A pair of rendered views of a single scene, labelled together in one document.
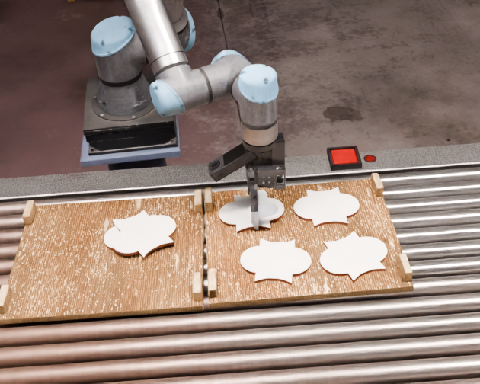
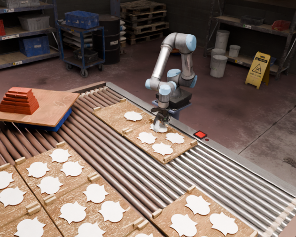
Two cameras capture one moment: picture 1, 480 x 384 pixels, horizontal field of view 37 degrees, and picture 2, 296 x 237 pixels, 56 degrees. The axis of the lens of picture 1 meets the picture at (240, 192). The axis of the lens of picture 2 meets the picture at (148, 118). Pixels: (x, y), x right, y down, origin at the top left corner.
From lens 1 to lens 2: 1.26 m
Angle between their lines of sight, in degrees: 38
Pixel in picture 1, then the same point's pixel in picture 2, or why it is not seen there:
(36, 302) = (100, 114)
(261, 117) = (160, 98)
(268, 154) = (163, 111)
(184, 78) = (153, 81)
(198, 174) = not seen: hidden behind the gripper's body
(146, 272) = (123, 122)
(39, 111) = (200, 106)
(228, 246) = (144, 130)
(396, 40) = not seen: outside the picture
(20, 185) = (131, 97)
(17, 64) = (210, 92)
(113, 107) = not seen: hidden behind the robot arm
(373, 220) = (180, 147)
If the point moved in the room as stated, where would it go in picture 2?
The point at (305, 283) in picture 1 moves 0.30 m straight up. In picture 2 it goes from (144, 146) to (146, 107)
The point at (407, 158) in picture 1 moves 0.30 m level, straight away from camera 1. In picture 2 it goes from (216, 146) to (248, 137)
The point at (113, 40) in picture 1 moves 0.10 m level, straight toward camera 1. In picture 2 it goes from (170, 73) to (163, 76)
